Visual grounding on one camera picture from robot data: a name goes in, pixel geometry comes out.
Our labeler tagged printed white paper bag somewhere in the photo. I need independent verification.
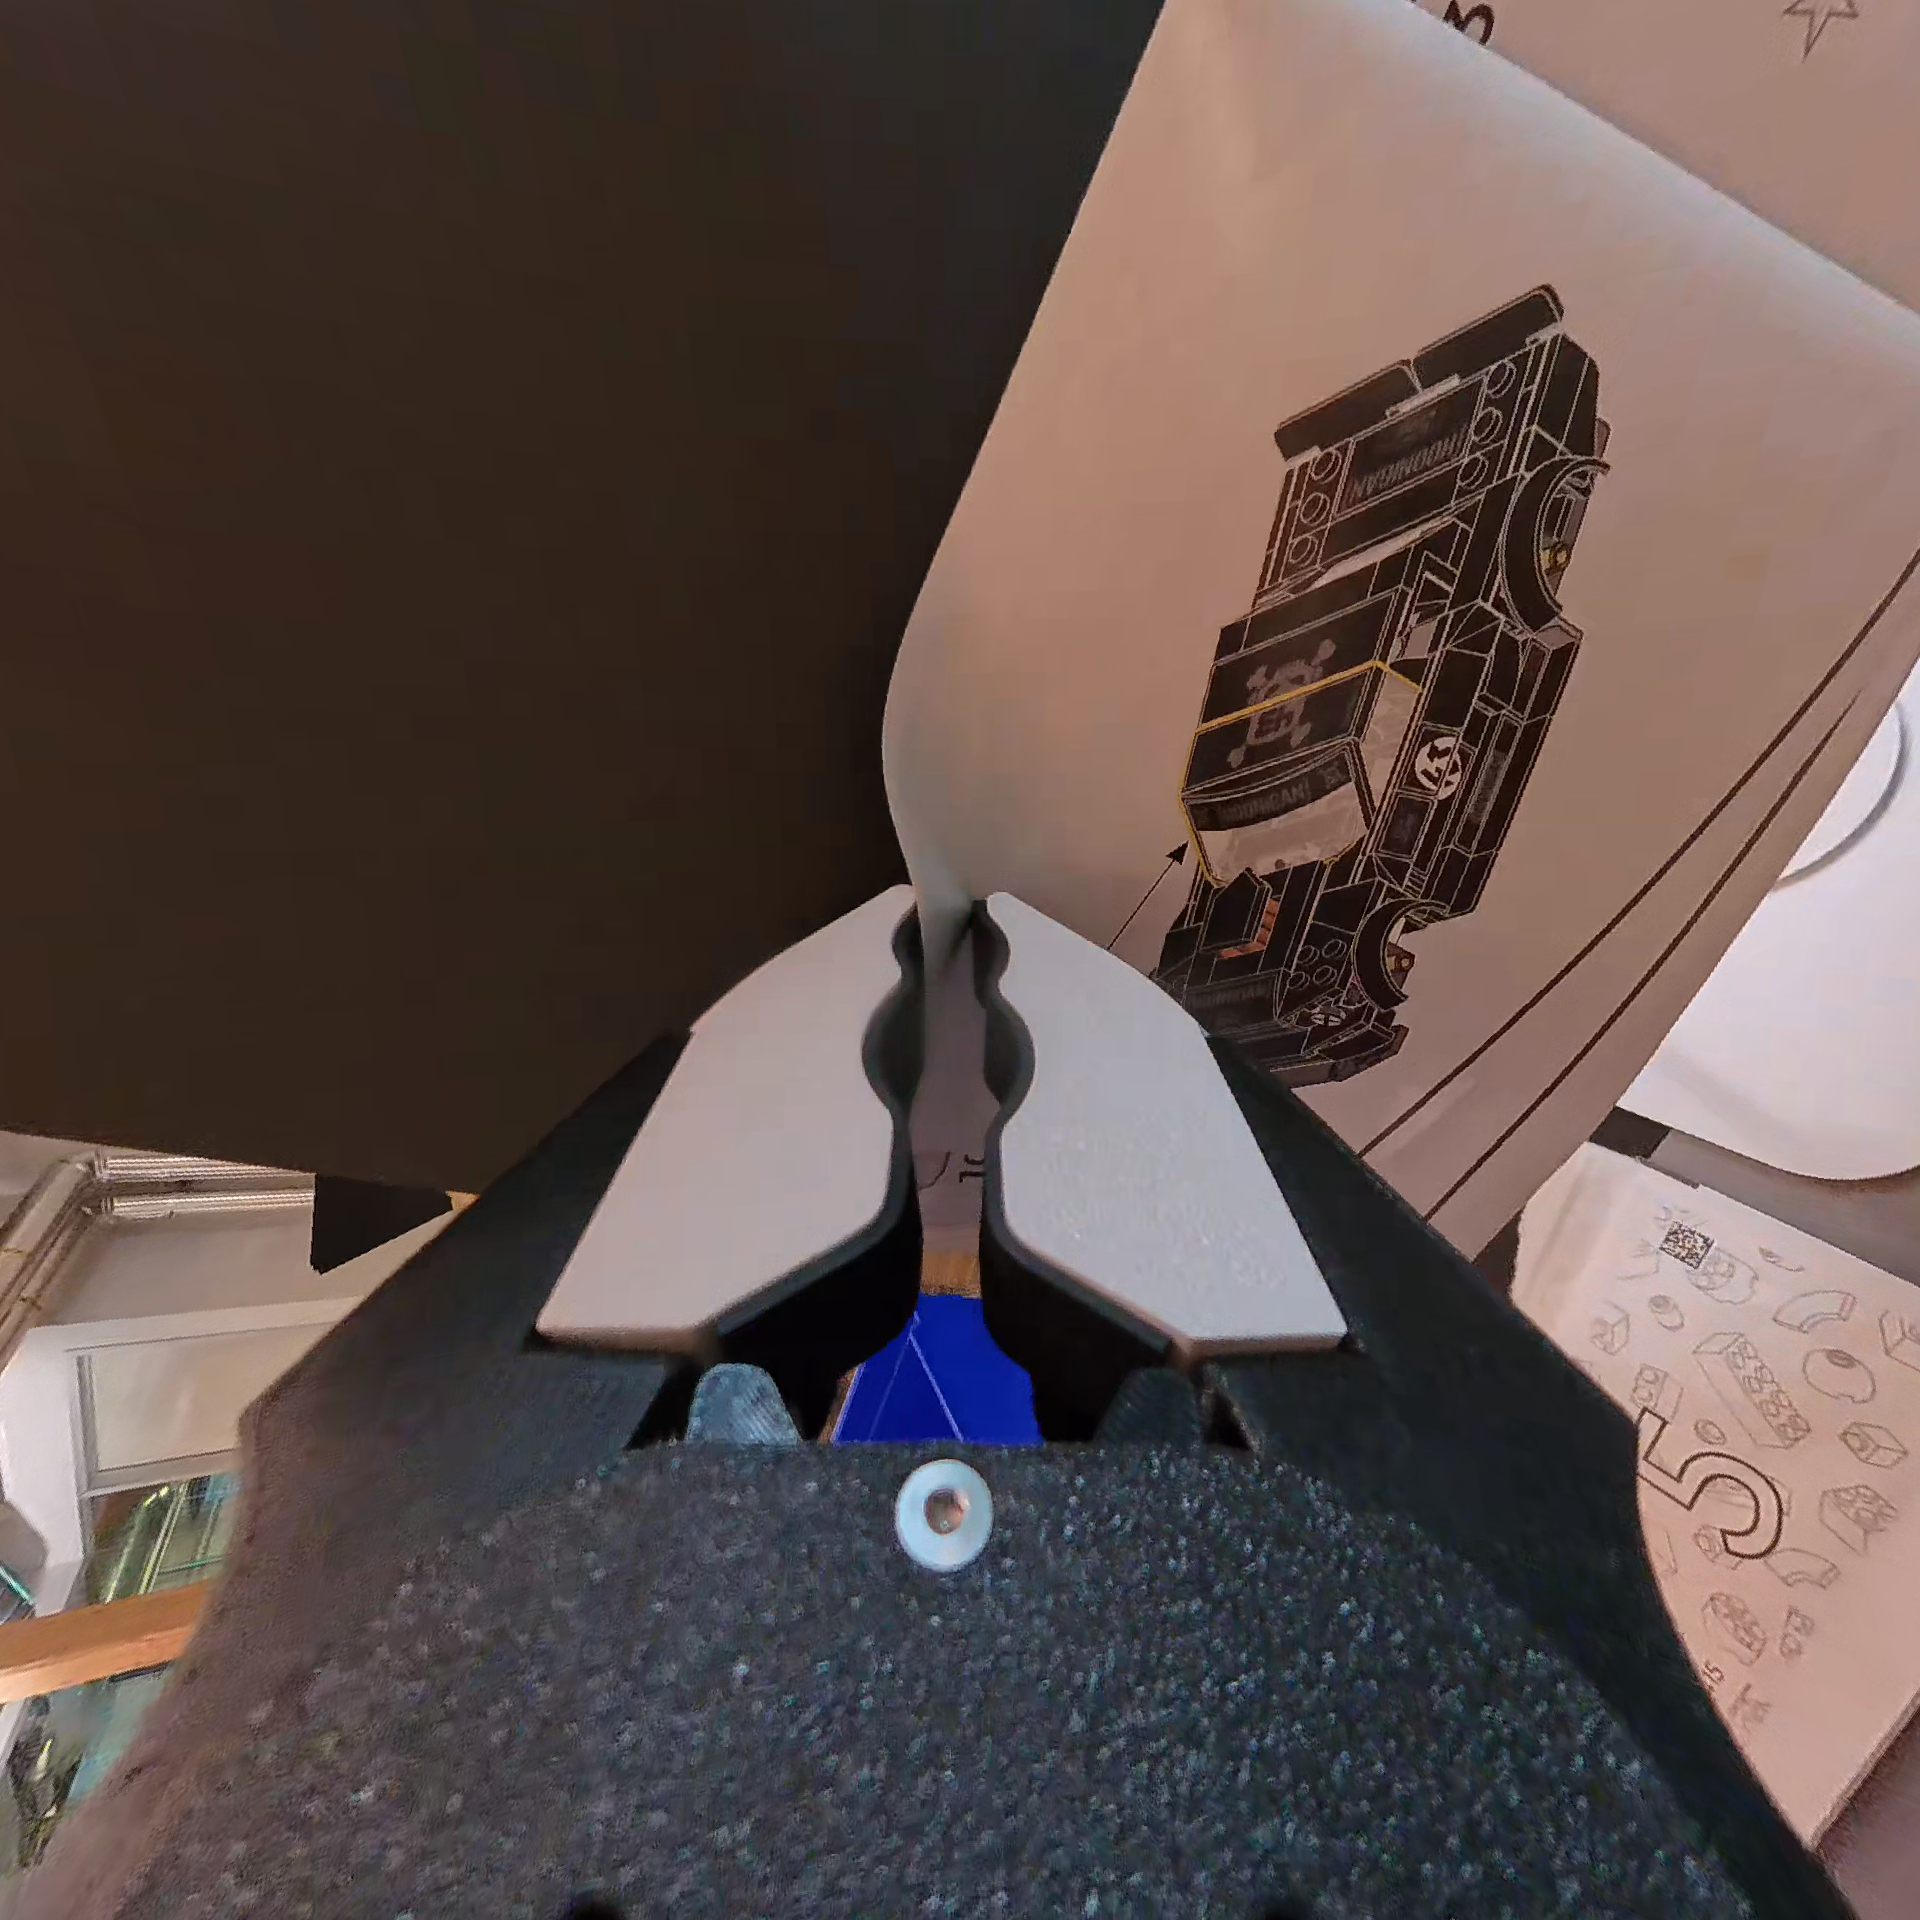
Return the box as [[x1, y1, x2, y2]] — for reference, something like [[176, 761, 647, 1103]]
[[1511, 1147, 1920, 1848]]

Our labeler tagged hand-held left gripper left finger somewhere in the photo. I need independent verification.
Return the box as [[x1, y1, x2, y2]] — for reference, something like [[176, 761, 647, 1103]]
[[533, 881, 922, 1365]]

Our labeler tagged white book stand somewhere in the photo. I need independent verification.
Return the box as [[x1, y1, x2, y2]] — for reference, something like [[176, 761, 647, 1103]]
[[0, 0, 1920, 1278]]

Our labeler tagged blue plastic bin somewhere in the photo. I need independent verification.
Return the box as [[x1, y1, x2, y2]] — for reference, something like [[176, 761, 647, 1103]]
[[830, 1294, 1046, 1446]]

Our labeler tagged lego instruction booklet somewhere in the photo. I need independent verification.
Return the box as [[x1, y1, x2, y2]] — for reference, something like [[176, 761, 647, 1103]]
[[877, 0, 1920, 1263]]

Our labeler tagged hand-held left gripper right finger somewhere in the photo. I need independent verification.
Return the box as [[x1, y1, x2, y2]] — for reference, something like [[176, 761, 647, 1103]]
[[972, 891, 1352, 1367]]

